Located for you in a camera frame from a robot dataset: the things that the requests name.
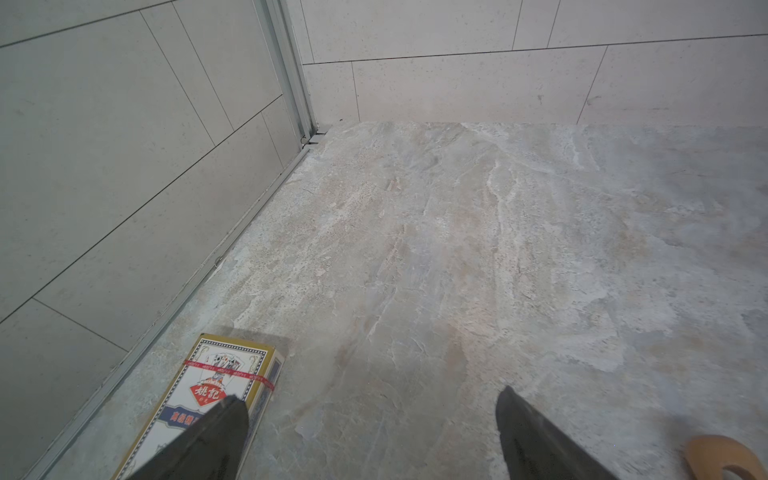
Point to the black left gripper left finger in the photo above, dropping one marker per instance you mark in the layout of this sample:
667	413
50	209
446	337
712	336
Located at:
211	448

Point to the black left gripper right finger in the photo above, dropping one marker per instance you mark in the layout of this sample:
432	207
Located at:
534	448

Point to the playing card box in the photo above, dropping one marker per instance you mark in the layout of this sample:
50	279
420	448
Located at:
216	367

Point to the cream skimmer wooden handle left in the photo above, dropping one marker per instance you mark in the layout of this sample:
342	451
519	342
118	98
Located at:
709	456

